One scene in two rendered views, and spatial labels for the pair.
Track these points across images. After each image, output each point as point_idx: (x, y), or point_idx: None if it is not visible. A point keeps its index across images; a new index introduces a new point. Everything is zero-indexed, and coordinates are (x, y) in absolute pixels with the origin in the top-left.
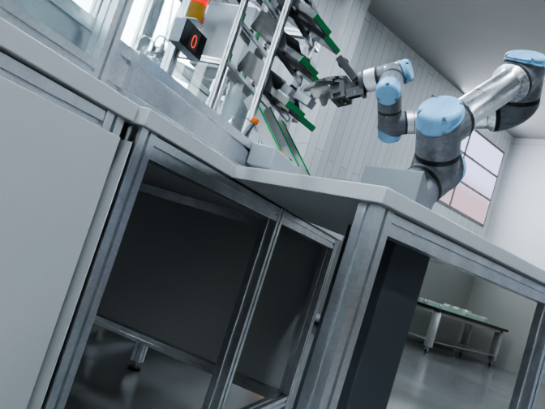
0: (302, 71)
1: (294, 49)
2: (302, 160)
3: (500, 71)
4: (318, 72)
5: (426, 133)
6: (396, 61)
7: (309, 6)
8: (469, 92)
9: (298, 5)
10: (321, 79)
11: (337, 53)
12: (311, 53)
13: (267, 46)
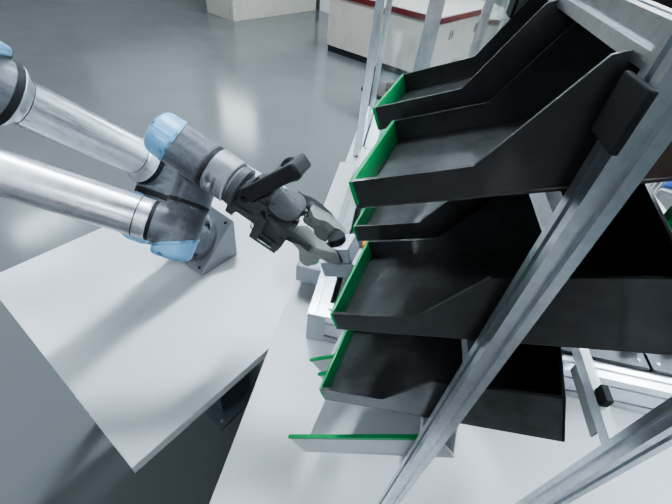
0: (409, 251)
1: (471, 203)
2: (320, 435)
3: (31, 80)
4: (353, 226)
5: None
6: (188, 123)
7: (537, 31)
8: (119, 126)
9: (474, 66)
10: (321, 205)
11: (354, 201)
12: (529, 275)
13: (616, 247)
